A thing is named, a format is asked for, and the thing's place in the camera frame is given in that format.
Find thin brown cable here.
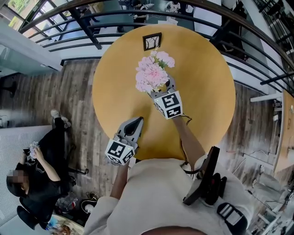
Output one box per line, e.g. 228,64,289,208
181,113,192,126

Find pink flowers bunch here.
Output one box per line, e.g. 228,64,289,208
135,47,175,93

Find person's left forearm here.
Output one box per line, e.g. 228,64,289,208
109,162,130,199

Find black strap with grey buckle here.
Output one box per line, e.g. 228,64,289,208
216,202,249,233

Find light wooden desk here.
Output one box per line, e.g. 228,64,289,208
272,89,294,173

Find small pale flowers bunch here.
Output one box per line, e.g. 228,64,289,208
28,140,41,159

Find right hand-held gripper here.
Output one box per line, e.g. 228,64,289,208
147,73,184,120

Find white ribbed sofa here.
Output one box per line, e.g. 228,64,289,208
0,125,55,235

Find black metal railing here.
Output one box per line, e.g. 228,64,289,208
18,0,294,97

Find person's beige shirt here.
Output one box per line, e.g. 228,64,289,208
84,157,254,235

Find black flat board device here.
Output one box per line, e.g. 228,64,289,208
183,146,221,206

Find person's right forearm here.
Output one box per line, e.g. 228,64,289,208
171,114,206,162

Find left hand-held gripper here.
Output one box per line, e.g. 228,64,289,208
105,116,144,166

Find black square vase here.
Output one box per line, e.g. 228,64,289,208
142,32,162,51

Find clear plastic bottles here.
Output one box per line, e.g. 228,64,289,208
56,193,79,214

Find white shelf board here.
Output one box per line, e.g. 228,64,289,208
249,92,283,103

